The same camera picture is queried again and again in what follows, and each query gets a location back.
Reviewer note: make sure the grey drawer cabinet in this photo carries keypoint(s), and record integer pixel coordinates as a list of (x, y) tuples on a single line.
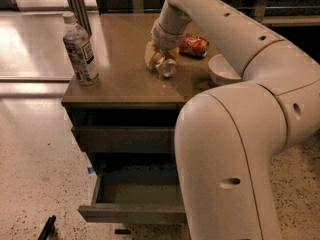
[(127, 94)]

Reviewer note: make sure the small black floor marker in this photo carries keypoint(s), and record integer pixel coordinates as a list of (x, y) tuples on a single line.
[(122, 232)]

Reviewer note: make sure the black object on floor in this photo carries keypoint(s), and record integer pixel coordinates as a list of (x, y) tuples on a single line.
[(48, 229)]

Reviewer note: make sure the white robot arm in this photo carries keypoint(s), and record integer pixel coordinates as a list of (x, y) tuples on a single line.
[(225, 137)]

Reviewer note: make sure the open middle drawer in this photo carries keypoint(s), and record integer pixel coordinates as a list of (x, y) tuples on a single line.
[(146, 194)]

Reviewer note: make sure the orange gold soda can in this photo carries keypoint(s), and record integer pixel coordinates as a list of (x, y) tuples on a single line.
[(164, 63)]

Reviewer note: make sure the clear plastic water bottle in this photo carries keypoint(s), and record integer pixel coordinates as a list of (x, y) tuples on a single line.
[(80, 52)]

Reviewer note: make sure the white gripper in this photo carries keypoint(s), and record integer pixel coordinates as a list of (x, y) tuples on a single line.
[(164, 39)]

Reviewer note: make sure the white ceramic bowl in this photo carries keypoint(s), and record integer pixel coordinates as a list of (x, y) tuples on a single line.
[(221, 72)]

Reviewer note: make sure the red crushed soda can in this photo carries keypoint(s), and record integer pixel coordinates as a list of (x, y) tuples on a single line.
[(194, 45)]

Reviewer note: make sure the blue tape piece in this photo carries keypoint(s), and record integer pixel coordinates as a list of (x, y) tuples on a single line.
[(90, 170)]

